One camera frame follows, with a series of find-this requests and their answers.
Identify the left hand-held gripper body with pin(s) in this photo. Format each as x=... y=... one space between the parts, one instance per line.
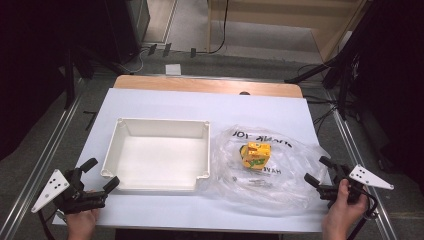
x=68 y=193

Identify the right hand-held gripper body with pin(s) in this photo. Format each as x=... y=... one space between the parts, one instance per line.
x=353 y=185

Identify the clear plastic bag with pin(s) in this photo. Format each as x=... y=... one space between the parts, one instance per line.
x=266 y=168

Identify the white plastic bin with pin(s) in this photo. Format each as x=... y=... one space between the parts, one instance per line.
x=158 y=154

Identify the yellow juice carton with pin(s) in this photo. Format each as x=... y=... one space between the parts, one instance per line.
x=256 y=155

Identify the person's right hand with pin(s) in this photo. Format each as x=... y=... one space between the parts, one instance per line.
x=343 y=213

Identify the person's left hand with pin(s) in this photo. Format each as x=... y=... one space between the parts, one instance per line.
x=82 y=223

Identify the white table mat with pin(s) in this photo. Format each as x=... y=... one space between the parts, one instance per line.
x=200 y=160

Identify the black tripod stand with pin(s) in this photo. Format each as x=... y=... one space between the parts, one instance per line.
x=333 y=70

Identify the white paper sheet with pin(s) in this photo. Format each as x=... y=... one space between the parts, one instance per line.
x=173 y=69

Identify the wooden table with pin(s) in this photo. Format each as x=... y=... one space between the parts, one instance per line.
x=206 y=85

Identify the black cabinet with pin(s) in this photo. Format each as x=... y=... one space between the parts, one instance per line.
x=126 y=26

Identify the wooden shelf unit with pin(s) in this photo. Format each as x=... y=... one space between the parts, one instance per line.
x=276 y=23

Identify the metal floor rail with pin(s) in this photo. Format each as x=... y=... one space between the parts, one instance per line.
x=360 y=160
x=36 y=170

